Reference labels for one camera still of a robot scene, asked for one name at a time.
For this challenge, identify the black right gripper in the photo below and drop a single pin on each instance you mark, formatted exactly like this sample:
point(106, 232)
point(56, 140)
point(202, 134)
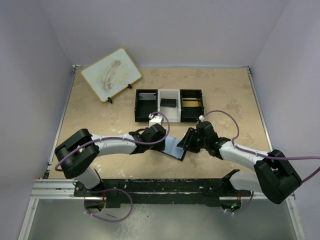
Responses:
point(189, 139)

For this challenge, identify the black card in tray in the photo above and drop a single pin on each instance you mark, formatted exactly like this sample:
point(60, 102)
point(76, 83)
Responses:
point(168, 102)

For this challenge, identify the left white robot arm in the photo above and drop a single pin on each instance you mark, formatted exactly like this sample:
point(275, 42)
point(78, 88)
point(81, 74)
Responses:
point(76, 154)

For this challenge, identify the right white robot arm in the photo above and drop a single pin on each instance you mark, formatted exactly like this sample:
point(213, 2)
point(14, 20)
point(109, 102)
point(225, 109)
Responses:
point(276, 179)

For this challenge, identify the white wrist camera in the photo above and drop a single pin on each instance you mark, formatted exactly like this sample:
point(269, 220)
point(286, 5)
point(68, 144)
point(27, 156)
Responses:
point(201, 118)
point(155, 119)

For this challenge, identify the black and white tray organizer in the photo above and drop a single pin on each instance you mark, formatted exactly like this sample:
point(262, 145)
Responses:
point(178, 105)

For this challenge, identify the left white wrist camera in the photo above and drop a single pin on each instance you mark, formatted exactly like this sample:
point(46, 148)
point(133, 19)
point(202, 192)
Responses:
point(155, 119)

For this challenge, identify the silver card in tray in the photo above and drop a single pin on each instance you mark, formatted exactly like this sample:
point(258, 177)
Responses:
point(147, 96)

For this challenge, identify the gold card in tray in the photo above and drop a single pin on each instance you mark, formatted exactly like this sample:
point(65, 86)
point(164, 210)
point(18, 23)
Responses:
point(191, 103)

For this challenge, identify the yellow-framed whiteboard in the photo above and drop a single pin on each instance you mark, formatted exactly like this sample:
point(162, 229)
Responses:
point(111, 74)

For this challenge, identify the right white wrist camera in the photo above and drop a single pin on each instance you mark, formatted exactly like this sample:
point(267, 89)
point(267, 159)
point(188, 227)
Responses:
point(201, 118)

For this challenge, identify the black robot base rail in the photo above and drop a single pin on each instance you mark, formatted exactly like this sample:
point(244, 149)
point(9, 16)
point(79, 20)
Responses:
point(164, 191)

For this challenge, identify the black leather card holder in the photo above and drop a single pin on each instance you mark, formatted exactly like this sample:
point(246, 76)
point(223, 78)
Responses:
point(171, 149)

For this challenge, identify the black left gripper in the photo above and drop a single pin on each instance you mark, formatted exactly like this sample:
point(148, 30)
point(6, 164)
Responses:
point(162, 144)

